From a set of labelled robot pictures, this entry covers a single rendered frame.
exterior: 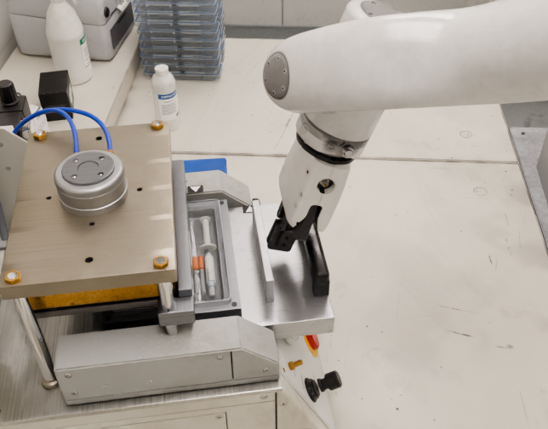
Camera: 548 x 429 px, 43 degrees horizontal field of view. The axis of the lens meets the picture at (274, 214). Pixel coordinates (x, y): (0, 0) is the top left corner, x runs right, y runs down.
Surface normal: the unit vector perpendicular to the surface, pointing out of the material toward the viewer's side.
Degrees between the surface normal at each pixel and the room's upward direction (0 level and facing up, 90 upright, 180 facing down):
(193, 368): 90
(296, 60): 63
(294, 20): 90
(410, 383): 0
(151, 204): 0
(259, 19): 90
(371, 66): 58
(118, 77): 0
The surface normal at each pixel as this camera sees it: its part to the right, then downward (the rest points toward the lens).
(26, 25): -0.16, 0.67
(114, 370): 0.14, 0.66
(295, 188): -0.92, -0.07
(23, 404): -0.01, -0.74
